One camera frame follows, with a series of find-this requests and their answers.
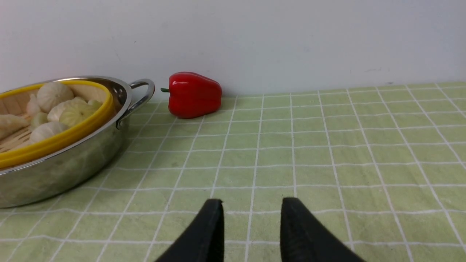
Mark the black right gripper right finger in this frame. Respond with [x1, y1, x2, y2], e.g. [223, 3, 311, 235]
[280, 197, 364, 262]

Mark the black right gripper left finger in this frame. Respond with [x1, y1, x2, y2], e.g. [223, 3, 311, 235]
[156, 199, 225, 262]

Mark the yellow rimmed bamboo steamer basket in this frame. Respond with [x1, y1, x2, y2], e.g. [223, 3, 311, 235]
[0, 80, 115, 169]

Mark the stainless steel pot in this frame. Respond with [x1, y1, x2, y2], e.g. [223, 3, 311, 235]
[0, 76, 156, 208]

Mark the green checkered tablecloth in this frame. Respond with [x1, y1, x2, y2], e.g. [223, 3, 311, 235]
[1, 82, 466, 262]

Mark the red bell pepper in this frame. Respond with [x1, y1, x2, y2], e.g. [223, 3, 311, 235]
[160, 72, 222, 119]

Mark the pale green round bun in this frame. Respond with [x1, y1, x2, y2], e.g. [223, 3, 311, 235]
[59, 99, 102, 127]

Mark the round white bun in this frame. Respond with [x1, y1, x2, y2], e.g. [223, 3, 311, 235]
[36, 82, 75, 113]
[29, 122, 69, 144]

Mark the white crescent dumpling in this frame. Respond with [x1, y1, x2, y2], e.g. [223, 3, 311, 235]
[0, 114, 29, 140]

